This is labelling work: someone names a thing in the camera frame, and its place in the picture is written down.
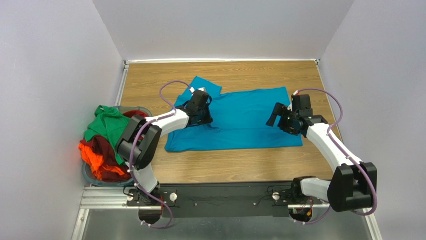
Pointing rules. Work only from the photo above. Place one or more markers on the grey laundry basket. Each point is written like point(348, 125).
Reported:
point(90, 178)

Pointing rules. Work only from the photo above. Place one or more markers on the blue t shirt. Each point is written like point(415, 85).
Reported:
point(239, 122)

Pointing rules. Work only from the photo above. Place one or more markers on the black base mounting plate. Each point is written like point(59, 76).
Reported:
point(221, 200)

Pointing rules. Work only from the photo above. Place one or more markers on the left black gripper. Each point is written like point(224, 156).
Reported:
point(203, 119)

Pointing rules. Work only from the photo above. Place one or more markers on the dark red t shirt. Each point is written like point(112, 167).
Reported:
point(106, 156)

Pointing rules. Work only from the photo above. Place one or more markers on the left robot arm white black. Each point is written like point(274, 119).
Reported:
point(139, 141)

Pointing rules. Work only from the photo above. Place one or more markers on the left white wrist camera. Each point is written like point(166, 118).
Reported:
point(192, 90)

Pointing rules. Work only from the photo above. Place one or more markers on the orange t shirt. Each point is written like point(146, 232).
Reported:
point(99, 168)

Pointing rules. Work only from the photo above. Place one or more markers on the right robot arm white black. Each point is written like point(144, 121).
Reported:
point(354, 183)

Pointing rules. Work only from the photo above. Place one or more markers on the green t shirt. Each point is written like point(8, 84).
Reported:
point(110, 124)

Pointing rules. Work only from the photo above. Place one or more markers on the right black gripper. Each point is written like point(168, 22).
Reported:
point(282, 116)

